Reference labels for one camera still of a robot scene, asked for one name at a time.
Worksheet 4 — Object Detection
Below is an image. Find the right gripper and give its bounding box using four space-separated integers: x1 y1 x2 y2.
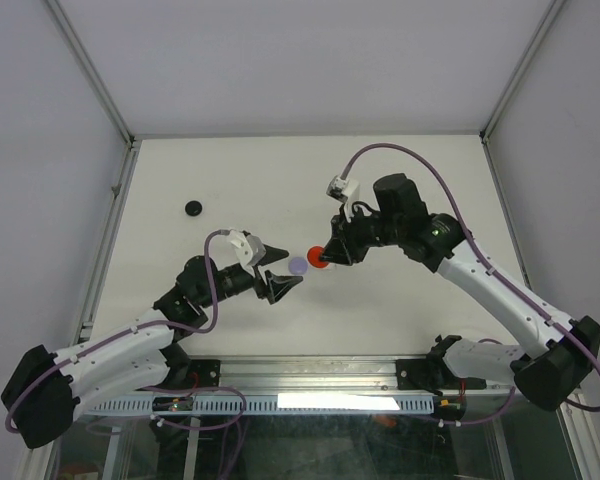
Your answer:
319 204 404 266

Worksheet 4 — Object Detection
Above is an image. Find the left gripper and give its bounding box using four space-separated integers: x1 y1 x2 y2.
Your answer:
199 245 302 308

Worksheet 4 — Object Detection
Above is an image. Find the red earbud case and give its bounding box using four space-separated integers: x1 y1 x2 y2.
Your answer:
306 246 329 269

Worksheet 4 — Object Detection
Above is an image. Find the purple earbud case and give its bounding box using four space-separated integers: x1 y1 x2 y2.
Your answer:
288 256 309 276

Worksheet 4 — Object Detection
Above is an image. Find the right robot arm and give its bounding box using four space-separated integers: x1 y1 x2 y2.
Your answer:
320 174 600 411

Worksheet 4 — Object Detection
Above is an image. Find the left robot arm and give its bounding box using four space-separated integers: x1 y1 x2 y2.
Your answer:
1 229 303 449

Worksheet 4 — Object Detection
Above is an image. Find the black earbud case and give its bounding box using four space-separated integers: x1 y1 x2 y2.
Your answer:
184 200 203 217

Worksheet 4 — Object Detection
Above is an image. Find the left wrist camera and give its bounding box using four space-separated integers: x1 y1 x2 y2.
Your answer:
227 229 266 276

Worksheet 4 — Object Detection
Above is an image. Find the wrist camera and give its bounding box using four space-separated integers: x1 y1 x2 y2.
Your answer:
227 229 266 276
326 176 360 222

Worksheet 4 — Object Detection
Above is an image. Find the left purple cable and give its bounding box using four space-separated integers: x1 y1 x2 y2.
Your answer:
3 228 249 480

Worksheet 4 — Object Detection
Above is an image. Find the purple cable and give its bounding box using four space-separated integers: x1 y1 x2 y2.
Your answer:
340 142 600 429
3 228 249 480

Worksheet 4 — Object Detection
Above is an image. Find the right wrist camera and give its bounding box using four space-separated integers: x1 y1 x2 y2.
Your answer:
326 176 360 222

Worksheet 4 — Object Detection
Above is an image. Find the aluminium mounting rail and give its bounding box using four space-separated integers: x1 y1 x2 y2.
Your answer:
144 353 531 399

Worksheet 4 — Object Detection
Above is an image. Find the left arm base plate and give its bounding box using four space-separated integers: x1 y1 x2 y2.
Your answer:
153 358 221 391

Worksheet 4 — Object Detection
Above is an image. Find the slotted cable duct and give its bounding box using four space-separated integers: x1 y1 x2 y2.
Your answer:
88 393 434 417

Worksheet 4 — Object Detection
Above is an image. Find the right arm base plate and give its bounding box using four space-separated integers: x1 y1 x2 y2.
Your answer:
395 358 444 393

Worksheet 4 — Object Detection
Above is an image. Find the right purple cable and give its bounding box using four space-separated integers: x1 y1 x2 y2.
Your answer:
340 142 600 429

